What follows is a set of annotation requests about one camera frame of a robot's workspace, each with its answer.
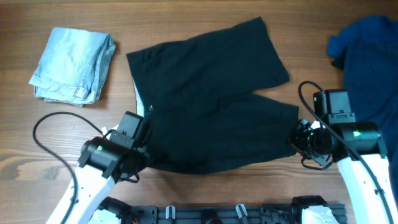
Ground black shorts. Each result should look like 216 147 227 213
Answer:
127 17 299 174

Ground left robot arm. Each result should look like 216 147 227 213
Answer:
47 111 150 224

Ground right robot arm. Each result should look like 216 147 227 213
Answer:
288 88 397 223

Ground dark blue garment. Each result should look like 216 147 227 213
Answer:
327 16 397 194

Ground folded light blue jeans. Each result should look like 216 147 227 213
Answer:
29 27 116 106

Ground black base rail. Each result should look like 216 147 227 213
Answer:
99 203 348 224

